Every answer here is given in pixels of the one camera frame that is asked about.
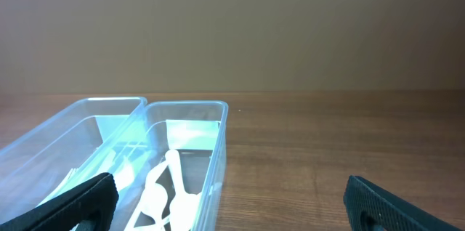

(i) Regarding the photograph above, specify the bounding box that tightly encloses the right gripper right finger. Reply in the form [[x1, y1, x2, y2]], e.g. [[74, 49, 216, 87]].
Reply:
[[343, 175, 459, 231]]

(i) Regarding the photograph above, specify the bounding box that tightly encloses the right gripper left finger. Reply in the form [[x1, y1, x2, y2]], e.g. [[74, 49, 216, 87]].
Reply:
[[1, 172, 119, 231]]

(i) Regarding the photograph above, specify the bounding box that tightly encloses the clear white spoon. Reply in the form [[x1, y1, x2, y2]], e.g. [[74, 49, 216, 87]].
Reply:
[[124, 161, 169, 231]]

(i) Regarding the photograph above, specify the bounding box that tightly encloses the white spoon wide handle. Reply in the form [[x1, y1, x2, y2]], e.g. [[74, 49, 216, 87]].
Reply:
[[165, 149, 200, 231]]

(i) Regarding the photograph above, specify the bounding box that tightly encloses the left clear plastic container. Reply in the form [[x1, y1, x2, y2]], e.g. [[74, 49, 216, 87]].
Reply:
[[1, 97, 147, 222]]

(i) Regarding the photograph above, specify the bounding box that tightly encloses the clear plastic container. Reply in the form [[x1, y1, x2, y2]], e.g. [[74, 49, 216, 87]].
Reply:
[[1, 97, 147, 222], [111, 101, 228, 230]]

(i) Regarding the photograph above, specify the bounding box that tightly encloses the right clear plastic container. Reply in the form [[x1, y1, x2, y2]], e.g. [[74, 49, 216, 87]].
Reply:
[[111, 101, 228, 230]]

